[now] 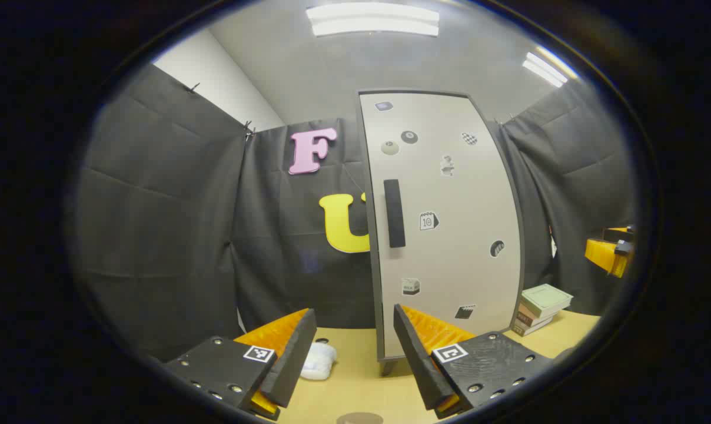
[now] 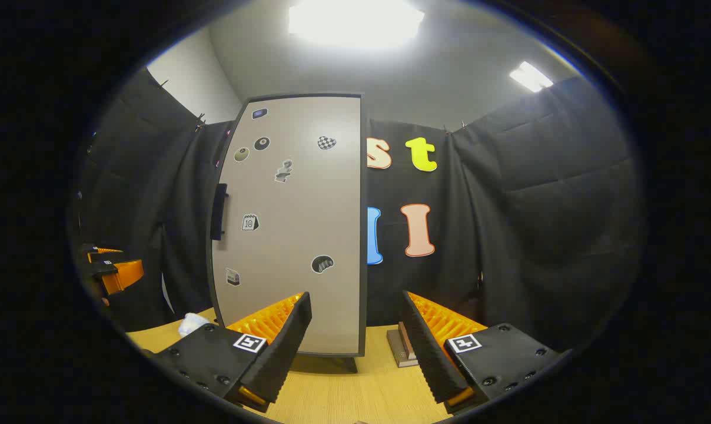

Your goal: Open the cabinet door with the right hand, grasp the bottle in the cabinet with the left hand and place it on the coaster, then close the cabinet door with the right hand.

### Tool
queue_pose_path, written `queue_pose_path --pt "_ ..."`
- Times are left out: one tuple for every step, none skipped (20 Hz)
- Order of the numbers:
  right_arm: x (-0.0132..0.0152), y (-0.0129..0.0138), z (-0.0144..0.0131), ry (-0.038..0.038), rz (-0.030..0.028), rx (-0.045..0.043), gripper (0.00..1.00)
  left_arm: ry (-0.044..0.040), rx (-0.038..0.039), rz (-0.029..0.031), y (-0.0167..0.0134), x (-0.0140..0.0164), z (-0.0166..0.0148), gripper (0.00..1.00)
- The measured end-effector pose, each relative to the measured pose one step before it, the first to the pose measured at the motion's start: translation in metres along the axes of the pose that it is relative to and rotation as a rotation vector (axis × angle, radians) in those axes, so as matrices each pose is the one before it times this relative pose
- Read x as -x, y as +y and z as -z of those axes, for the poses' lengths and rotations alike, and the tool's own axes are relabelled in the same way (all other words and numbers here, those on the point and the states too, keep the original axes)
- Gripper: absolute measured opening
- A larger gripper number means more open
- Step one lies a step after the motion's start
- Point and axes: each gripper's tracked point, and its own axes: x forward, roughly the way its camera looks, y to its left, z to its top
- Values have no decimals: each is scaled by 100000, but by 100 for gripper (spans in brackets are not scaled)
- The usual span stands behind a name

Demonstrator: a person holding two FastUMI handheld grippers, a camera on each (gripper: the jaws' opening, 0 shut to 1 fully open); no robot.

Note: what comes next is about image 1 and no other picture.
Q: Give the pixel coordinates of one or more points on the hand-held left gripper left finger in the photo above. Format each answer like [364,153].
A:
[293,365]

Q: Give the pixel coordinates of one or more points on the dark grey cabinet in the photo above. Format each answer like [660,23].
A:
[381,347]

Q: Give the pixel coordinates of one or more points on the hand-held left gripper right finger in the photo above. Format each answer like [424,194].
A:
[417,359]

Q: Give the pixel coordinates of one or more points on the pale green book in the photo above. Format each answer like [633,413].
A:
[545,297]

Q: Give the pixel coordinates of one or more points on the light grey cabinet door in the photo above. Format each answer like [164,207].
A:
[449,247]

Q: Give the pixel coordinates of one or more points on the round grey coaster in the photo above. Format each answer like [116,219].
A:
[360,418]

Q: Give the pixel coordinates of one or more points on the grey book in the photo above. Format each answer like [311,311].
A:
[523,330]

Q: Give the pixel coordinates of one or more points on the black backdrop cloth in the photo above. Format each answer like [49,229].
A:
[173,235]

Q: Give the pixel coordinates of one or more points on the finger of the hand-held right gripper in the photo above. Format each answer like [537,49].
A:
[619,234]
[605,256]

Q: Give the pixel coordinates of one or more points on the brown book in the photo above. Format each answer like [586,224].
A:
[526,320]

